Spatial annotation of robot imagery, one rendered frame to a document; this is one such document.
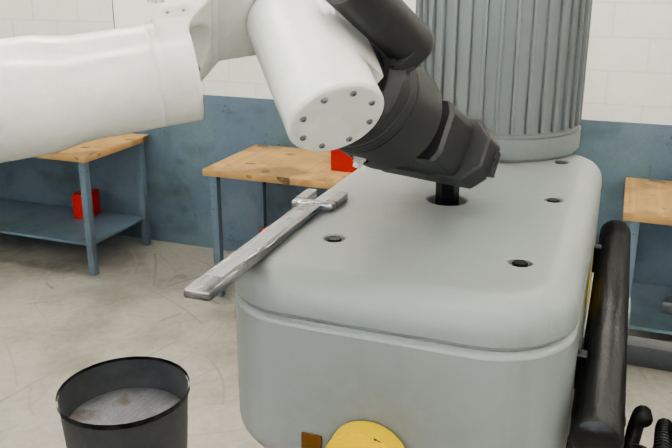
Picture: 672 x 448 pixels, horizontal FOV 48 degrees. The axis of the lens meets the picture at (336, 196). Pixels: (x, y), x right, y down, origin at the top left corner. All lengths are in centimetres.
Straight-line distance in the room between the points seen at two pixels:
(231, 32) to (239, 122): 508
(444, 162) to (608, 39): 430
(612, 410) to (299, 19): 34
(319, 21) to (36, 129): 18
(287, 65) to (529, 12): 41
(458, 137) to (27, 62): 33
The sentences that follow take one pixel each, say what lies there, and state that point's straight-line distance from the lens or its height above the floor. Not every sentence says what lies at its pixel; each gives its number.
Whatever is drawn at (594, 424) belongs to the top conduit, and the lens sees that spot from 56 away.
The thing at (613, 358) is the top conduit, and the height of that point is 181.
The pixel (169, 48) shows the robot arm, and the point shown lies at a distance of 47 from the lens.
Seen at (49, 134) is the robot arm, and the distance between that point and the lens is 47.
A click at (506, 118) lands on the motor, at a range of 85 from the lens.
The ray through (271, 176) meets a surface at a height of 88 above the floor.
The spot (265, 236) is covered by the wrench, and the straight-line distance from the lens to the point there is 59.
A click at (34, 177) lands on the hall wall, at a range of 687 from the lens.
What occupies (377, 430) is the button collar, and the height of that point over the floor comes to 179.
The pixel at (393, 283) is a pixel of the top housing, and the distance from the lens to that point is 52.
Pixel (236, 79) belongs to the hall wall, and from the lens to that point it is 558.
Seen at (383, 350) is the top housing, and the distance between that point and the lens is 53.
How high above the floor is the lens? 210
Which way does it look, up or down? 17 degrees down
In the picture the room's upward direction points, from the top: straight up
